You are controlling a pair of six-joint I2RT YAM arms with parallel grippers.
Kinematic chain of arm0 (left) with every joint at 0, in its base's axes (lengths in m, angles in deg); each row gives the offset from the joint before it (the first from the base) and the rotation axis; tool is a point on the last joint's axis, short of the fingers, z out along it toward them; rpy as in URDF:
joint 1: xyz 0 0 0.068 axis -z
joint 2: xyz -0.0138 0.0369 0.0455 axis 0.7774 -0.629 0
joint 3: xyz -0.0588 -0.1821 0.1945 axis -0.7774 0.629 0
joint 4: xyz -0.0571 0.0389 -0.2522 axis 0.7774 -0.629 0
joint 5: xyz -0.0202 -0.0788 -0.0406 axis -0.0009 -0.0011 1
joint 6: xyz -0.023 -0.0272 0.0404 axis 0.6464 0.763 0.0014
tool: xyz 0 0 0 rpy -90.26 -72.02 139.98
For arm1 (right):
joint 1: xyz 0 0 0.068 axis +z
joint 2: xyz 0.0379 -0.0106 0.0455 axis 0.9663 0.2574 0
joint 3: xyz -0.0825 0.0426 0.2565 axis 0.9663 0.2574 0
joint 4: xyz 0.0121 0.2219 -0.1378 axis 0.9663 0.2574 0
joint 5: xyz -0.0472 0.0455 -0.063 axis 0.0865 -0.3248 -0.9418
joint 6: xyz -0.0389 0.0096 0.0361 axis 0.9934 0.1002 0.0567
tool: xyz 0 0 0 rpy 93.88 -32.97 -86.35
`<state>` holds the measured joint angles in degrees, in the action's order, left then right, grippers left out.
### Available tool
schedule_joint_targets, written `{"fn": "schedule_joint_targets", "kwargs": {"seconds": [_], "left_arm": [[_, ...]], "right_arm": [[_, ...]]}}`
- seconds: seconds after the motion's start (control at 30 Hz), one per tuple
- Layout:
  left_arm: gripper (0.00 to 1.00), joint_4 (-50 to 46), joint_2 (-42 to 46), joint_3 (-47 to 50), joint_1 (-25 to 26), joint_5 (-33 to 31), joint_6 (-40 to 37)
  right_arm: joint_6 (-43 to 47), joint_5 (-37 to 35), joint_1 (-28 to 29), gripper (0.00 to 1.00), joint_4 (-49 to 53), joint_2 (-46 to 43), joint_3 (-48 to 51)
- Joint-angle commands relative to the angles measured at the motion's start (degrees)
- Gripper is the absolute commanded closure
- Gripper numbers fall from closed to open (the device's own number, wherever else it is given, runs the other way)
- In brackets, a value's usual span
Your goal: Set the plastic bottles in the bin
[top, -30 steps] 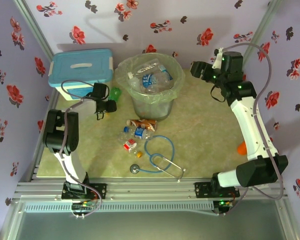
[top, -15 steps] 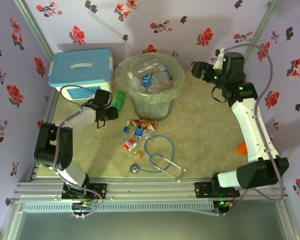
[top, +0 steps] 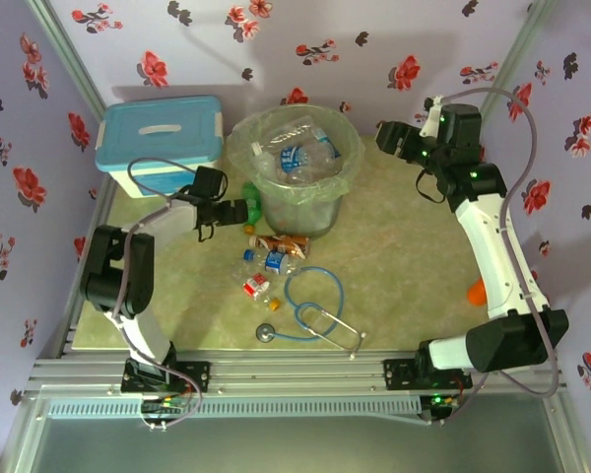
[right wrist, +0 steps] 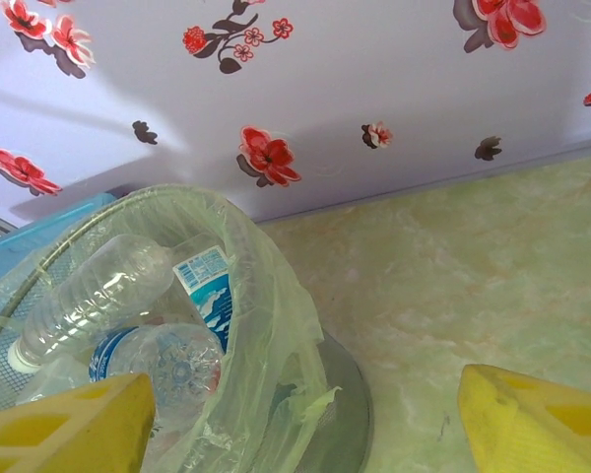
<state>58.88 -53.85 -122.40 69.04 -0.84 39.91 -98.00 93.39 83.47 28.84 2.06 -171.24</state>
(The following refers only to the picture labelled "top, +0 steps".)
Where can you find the green plastic bottle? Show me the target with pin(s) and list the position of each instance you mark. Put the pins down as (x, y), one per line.
(252, 207)

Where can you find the crushed blue cap bottle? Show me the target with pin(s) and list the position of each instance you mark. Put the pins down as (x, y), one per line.
(276, 261)

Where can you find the blue label square bottle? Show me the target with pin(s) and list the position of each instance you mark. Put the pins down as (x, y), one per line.
(289, 158)

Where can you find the crushed red label bottle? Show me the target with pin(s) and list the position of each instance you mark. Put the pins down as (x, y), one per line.
(256, 286)

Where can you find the clear unlabelled plastic bottle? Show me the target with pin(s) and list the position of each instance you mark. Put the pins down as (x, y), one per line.
(305, 173)

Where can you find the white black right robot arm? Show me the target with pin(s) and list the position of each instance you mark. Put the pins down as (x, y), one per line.
(497, 256)

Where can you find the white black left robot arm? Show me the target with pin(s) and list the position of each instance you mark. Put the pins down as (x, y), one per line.
(172, 219)

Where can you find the metal mesh waste bin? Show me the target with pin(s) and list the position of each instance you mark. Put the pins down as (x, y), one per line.
(300, 217)

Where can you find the mesh trash bin with liner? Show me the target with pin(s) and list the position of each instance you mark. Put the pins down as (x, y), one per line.
(241, 133)

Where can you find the brown snack wrapper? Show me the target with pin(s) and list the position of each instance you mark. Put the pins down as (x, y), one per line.
(281, 244)

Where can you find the blue lidded storage box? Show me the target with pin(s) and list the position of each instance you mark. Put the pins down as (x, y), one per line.
(157, 133)

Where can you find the blue stethoscope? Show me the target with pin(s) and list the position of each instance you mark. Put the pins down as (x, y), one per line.
(265, 333)

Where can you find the orange plastic cup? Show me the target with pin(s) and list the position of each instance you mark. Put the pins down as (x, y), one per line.
(475, 291)

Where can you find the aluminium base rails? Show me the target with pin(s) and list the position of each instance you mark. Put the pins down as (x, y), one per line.
(295, 372)

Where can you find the small controller circuit board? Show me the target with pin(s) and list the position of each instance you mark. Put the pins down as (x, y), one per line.
(162, 406)
(440, 400)

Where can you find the aluminium frame post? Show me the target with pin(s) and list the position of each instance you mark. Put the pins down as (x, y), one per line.
(69, 54)
(511, 64)

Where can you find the aluminium frame leg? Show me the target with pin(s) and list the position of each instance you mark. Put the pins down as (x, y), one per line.
(19, 438)
(566, 433)

